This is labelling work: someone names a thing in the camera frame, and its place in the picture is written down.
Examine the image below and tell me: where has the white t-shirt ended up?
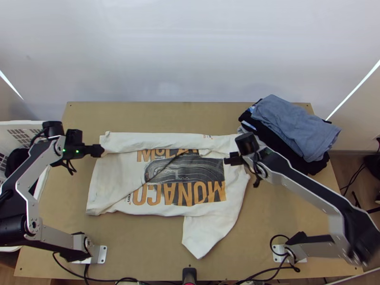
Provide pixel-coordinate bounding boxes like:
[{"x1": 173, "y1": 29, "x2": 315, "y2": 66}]
[{"x1": 85, "y1": 130, "x2": 251, "y2": 260}]

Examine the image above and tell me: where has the pile of folded clothes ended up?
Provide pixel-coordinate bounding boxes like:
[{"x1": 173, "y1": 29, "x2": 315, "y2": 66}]
[{"x1": 236, "y1": 94, "x2": 342, "y2": 176}]

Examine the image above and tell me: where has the white laundry basket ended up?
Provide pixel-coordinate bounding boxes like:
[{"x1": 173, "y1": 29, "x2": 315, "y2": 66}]
[{"x1": 0, "y1": 120, "x2": 51, "y2": 253}]

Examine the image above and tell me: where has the black cable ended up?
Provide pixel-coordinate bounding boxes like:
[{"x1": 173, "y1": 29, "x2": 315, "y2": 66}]
[
  {"x1": 57, "y1": 156, "x2": 79, "y2": 177},
  {"x1": 52, "y1": 251, "x2": 91, "y2": 285},
  {"x1": 269, "y1": 234, "x2": 301, "y2": 273},
  {"x1": 339, "y1": 161, "x2": 368, "y2": 191},
  {"x1": 250, "y1": 151, "x2": 270, "y2": 189}
]

